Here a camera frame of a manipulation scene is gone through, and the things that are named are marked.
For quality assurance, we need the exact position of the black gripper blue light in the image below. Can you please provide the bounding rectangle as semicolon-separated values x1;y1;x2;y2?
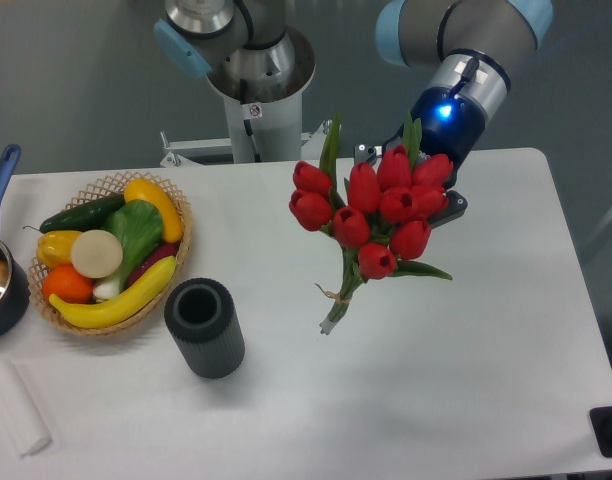
354;53;512;229

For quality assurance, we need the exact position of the red tulip bouquet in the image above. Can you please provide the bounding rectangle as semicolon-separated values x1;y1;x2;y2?
289;117;454;335

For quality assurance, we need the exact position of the grey robot arm with blue caps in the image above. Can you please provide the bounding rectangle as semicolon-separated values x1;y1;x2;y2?
154;1;554;167

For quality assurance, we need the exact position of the dark grey ribbed vase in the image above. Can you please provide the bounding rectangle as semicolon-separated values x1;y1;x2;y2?
164;278;246;379

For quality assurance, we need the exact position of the purple eggplant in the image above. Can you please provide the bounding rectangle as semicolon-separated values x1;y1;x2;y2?
126;243;178;287

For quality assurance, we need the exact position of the yellow squash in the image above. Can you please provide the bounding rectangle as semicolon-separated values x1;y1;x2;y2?
124;178;183;243

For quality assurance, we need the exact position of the green bok choy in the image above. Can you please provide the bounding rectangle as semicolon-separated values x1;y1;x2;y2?
93;200;163;303

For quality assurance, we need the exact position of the black device at table edge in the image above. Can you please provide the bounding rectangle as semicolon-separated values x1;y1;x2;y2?
589;406;612;458

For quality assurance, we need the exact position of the green cucumber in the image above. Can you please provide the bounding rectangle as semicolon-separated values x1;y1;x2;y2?
24;194;125;234

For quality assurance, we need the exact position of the beige round onion slice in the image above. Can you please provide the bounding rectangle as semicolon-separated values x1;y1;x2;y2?
70;230;123;279

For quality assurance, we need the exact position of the yellow banana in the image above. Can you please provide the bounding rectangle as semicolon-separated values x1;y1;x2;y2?
49;256;177;330

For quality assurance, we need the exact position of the orange fruit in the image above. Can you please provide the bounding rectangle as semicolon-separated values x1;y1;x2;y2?
42;265;93;304

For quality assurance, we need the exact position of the yellow bell pepper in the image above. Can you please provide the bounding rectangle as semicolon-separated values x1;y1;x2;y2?
36;230;82;269

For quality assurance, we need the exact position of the white folded cloth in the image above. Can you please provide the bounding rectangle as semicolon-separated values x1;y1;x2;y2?
0;360;52;457

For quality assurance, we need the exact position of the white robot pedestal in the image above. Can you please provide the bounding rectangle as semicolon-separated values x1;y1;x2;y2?
158;24;332;169

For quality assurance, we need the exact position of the blue handled saucepan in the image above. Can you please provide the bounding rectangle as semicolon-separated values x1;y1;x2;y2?
0;144;30;337

